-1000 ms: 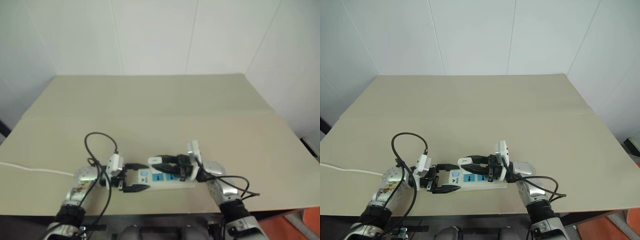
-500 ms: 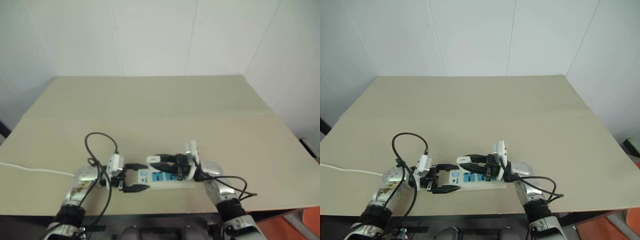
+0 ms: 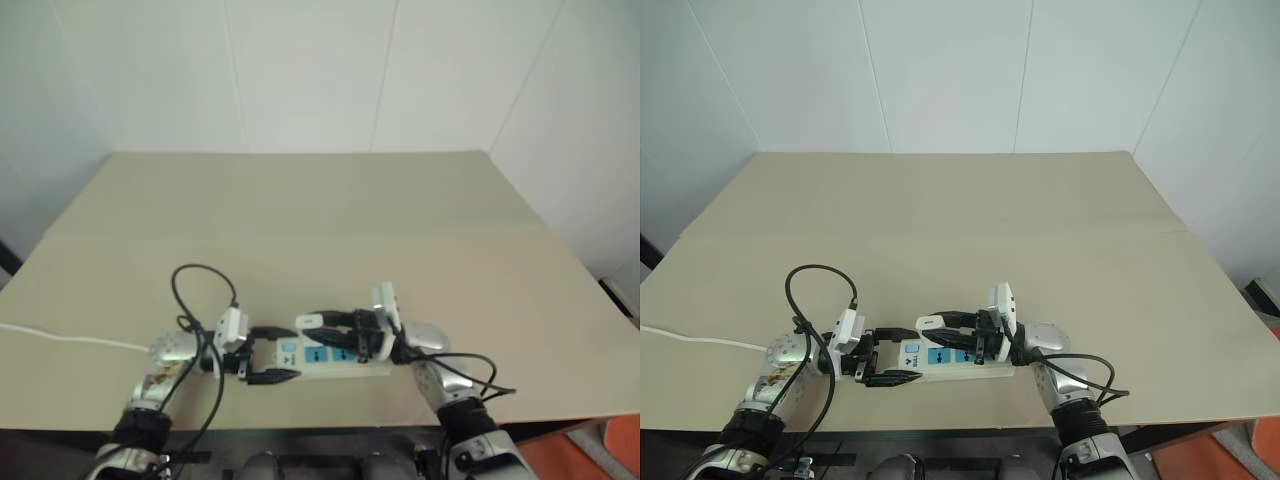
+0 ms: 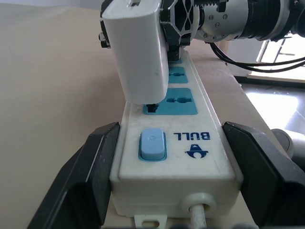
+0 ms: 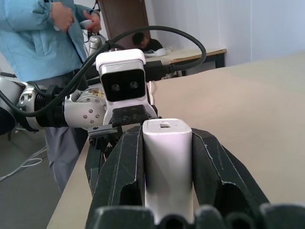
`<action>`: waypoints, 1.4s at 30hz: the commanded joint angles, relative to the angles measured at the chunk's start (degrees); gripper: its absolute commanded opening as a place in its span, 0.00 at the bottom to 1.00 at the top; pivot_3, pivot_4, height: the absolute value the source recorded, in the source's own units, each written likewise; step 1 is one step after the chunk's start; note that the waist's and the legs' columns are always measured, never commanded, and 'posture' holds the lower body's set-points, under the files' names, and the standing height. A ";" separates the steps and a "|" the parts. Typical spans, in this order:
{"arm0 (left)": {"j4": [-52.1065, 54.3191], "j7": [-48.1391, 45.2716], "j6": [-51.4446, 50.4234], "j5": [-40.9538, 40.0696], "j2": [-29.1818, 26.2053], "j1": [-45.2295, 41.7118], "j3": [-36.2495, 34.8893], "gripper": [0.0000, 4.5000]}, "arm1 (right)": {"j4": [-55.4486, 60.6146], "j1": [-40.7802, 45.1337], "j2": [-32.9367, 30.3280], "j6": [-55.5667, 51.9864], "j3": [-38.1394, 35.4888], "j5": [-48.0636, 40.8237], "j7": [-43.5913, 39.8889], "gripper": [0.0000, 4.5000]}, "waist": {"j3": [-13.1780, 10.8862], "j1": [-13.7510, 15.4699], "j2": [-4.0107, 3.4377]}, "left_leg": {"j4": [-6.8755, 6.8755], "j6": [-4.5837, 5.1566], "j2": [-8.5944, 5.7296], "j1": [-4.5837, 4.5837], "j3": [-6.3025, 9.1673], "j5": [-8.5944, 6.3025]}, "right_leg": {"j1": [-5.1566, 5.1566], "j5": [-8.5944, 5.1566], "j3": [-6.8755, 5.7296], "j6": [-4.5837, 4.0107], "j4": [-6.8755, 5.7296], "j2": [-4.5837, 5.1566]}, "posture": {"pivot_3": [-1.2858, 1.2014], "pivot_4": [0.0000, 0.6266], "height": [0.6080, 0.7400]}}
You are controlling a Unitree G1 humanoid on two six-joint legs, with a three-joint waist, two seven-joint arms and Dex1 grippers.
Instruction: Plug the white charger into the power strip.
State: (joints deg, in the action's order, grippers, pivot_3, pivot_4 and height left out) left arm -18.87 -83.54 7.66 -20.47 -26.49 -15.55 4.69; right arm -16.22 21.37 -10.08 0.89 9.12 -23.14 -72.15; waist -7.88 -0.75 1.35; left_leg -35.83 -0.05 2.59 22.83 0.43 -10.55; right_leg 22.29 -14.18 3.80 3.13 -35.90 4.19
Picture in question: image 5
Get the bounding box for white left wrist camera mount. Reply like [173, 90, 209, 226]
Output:
[95, 48, 158, 127]

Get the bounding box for silver robot joint housing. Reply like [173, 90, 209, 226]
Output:
[87, 33, 107, 57]

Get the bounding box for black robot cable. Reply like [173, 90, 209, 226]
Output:
[0, 25, 207, 118]

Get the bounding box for wooden table with black legs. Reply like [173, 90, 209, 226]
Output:
[144, 48, 227, 77]

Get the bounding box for white object on wooden table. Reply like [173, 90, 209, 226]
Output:
[143, 46, 175, 58]

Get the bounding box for brown door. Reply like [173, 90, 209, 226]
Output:
[98, 0, 150, 50]

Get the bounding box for small white handheld device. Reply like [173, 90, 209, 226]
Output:
[79, 19, 93, 29]

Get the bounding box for person's right hand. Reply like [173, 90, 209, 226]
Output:
[51, 1, 75, 32]

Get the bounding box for seated person in black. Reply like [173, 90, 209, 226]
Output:
[132, 31, 164, 53]

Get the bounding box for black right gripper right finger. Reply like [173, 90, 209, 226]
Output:
[192, 127, 270, 215]

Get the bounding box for person's left hand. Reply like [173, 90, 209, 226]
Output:
[83, 10, 102, 32]

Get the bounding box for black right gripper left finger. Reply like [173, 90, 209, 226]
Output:
[89, 125, 145, 212]

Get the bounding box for white charger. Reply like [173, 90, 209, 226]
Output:
[142, 117, 193, 224]

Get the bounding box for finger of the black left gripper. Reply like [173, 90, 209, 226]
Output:
[85, 146, 108, 196]

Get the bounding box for white floor cable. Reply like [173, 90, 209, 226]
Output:
[0, 145, 48, 182]

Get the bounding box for person in blue jacket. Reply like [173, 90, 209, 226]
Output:
[0, 0, 105, 194]

